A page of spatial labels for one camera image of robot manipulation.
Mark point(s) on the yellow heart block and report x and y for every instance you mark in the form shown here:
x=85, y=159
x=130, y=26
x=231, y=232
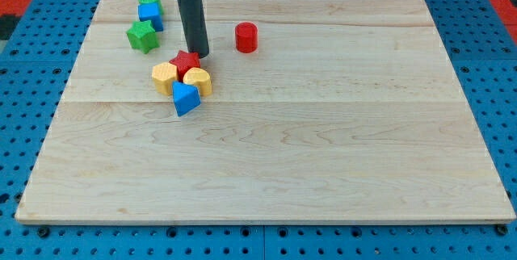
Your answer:
x=199, y=78

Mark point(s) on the red star block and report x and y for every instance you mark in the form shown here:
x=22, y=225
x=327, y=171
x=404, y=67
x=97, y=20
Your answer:
x=185, y=61

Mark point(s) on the green star block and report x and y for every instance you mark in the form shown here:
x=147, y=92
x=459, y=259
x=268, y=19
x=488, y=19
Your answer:
x=142, y=36

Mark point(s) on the light wooden board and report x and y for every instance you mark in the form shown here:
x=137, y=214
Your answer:
x=349, y=112

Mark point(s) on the blue triangle block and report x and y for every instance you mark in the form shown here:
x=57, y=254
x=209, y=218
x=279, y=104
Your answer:
x=186, y=97

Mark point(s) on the red cylinder block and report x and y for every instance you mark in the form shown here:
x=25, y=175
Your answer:
x=246, y=37

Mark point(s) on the yellow hexagon block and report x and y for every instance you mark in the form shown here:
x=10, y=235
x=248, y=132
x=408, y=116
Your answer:
x=163, y=76

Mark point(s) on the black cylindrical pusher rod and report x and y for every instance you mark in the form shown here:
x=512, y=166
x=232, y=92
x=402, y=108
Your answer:
x=194, y=26

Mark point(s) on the blue cube block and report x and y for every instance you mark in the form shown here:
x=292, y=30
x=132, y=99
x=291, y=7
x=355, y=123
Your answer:
x=151, y=12

